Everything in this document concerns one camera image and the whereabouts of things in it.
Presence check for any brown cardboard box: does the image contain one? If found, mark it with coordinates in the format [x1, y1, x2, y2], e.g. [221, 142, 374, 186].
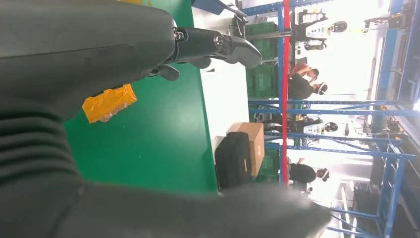
[226, 122, 265, 178]

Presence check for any white black humanoid robot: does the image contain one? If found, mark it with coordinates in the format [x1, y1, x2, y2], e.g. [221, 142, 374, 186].
[256, 113, 350, 137]
[292, 9, 349, 52]

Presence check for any black carrying case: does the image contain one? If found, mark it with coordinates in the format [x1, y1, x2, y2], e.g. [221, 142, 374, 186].
[214, 131, 253, 190]

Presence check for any yellow plastic sheet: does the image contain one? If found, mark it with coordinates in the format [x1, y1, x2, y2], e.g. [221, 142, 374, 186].
[82, 83, 138, 124]

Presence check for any blue metal shelf rack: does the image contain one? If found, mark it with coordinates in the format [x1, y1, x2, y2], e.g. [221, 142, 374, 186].
[243, 0, 420, 117]
[262, 131, 416, 238]

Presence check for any person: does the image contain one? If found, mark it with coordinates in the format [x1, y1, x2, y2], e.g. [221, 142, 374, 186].
[290, 62, 320, 79]
[288, 72, 329, 101]
[288, 158, 330, 184]

